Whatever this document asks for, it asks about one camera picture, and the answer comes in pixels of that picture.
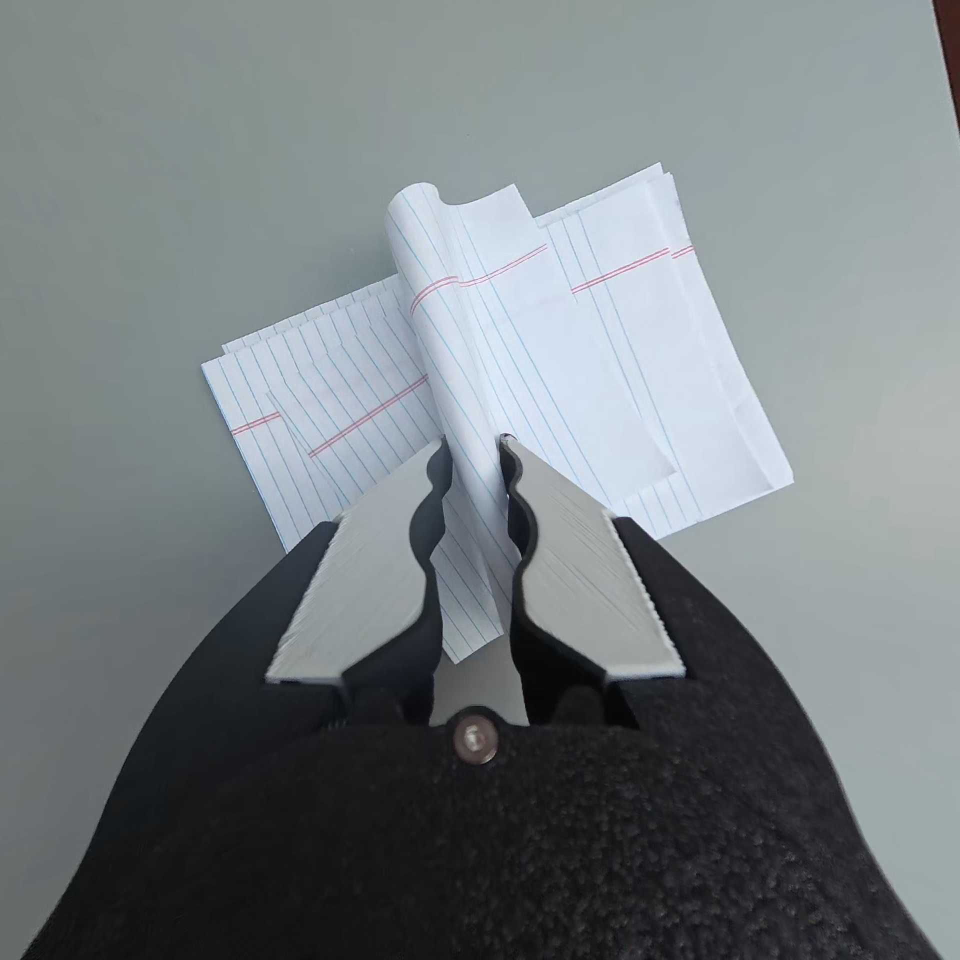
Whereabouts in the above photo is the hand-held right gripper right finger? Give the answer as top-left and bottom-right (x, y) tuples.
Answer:
(498, 433), (689, 726)

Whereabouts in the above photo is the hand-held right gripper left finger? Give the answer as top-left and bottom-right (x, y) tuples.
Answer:
(264, 437), (453, 725)

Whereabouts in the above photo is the lined paper sheet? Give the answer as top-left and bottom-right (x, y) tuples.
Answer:
(384, 180), (680, 666)

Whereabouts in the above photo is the grey desk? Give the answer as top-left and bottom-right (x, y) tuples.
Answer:
(0, 0), (960, 960)

